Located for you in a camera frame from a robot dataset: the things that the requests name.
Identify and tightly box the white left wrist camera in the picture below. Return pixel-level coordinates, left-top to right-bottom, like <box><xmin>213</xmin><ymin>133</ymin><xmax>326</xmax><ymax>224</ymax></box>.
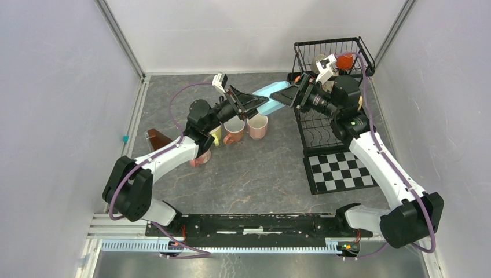
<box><xmin>212</xmin><ymin>72</ymin><xmax>228</xmax><ymax>95</ymax></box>

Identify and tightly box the small orange cup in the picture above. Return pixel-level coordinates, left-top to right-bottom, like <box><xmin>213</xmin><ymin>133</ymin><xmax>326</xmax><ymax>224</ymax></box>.
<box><xmin>336</xmin><ymin>54</ymin><xmax>354</xmax><ymax>71</ymax></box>

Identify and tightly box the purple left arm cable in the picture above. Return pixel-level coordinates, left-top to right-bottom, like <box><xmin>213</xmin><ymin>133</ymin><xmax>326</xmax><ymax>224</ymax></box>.
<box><xmin>108</xmin><ymin>81</ymin><xmax>215</xmax><ymax>259</ymax></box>

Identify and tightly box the aluminium slotted rail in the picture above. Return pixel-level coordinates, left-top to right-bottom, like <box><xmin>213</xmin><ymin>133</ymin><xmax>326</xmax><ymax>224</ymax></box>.
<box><xmin>100</xmin><ymin>238</ymin><xmax>342</xmax><ymax>254</ymax></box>

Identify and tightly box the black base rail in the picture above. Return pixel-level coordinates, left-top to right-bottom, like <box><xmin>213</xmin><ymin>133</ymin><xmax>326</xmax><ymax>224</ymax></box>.
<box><xmin>145</xmin><ymin>213</ymin><xmax>379</xmax><ymax>248</ymax></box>

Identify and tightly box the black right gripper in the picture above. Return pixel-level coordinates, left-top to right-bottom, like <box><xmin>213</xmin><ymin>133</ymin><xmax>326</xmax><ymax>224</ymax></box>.
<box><xmin>271</xmin><ymin>72</ymin><xmax>341</xmax><ymax>119</ymax></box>

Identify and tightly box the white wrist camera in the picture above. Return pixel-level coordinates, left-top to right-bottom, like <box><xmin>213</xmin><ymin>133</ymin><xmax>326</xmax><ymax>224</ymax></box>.
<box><xmin>212</xmin><ymin>72</ymin><xmax>228</xmax><ymax>95</ymax></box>
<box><xmin>316</xmin><ymin>54</ymin><xmax>336</xmax><ymax>84</ymax></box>

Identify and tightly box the beige grey mug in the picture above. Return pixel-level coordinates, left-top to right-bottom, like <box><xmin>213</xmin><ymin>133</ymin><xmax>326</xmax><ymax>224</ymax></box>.
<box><xmin>310</xmin><ymin>54</ymin><xmax>330</xmax><ymax>75</ymax></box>

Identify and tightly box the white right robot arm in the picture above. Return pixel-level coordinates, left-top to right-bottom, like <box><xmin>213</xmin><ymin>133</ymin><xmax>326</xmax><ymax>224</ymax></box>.
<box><xmin>270</xmin><ymin>74</ymin><xmax>444</xmax><ymax>253</ymax></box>

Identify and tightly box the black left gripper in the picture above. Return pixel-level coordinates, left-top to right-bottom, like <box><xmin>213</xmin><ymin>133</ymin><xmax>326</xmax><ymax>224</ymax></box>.
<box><xmin>204</xmin><ymin>85</ymin><xmax>269</xmax><ymax>133</ymax></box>

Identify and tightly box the salmon floral mug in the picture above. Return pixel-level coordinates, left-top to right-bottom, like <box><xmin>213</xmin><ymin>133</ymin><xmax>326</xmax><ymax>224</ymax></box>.
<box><xmin>223</xmin><ymin>116</ymin><xmax>246</xmax><ymax>145</ymax></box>

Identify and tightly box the light pink hexagonal mug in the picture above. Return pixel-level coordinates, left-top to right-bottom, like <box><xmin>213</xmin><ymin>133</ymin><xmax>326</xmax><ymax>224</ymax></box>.
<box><xmin>247</xmin><ymin>114</ymin><xmax>269</xmax><ymax>140</ymax></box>

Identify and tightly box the pale yellow mug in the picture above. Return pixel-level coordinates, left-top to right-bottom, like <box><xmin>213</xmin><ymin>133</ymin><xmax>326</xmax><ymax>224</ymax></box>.
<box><xmin>209</xmin><ymin>125</ymin><xmax>222</xmax><ymax>146</ymax></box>

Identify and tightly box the black wire dish rack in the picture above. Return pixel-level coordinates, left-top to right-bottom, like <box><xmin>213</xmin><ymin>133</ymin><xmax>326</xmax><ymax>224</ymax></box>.
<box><xmin>286</xmin><ymin>36</ymin><xmax>388</xmax><ymax>162</ymax></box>

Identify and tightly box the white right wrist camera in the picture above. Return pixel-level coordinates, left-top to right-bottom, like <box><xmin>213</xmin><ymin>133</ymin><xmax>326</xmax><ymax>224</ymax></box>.
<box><xmin>316</xmin><ymin>54</ymin><xmax>336</xmax><ymax>84</ymax></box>

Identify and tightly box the light blue hexagonal mug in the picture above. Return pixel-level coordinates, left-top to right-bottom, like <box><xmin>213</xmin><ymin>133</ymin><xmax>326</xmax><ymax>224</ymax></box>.
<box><xmin>252</xmin><ymin>81</ymin><xmax>290</xmax><ymax>116</ymax></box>

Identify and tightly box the brown wedge block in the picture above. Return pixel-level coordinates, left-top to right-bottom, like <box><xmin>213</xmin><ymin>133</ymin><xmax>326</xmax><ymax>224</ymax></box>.
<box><xmin>145</xmin><ymin>129</ymin><xmax>173</xmax><ymax>152</ymax></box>

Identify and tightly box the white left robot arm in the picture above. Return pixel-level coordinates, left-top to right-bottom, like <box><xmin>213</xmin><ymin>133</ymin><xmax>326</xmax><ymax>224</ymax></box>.
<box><xmin>102</xmin><ymin>86</ymin><xmax>269</xmax><ymax>236</ymax></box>

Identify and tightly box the checkerboard calibration board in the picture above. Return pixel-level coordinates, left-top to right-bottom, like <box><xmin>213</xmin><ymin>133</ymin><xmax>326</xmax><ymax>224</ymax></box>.
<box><xmin>303</xmin><ymin>152</ymin><xmax>378</xmax><ymax>195</ymax></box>

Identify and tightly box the pink patterned mug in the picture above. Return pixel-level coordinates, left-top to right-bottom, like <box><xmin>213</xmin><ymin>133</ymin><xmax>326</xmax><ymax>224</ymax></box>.
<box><xmin>189</xmin><ymin>149</ymin><xmax>211</xmax><ymax>168</ymax></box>

